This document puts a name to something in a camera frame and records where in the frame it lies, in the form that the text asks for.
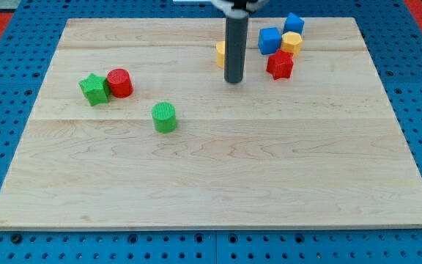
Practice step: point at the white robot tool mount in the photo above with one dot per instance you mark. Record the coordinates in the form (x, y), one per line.
(244, 5)

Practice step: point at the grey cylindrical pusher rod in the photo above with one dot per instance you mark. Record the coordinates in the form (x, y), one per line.
(235, 45)

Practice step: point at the yellow heart block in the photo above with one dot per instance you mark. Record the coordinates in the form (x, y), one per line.
(220, 54)

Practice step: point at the red star block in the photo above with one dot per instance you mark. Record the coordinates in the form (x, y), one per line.
(280, 64)

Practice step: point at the green star block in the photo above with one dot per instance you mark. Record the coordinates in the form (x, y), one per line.
(95, 89)

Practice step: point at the blue cube block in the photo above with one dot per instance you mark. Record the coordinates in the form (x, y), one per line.
(269, 40)

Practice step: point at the blue block rear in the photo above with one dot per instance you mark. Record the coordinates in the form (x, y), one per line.
(293, 23)

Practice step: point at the yellow hexagon block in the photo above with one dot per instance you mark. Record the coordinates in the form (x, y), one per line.
(291, 43)

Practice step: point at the green cylinder block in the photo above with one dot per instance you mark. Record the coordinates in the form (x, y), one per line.
(164, 117)

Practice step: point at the red cylinder block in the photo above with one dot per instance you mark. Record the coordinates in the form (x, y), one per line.
(120, 83)

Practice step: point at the wooden board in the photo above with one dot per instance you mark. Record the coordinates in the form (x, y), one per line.
(321, 150)

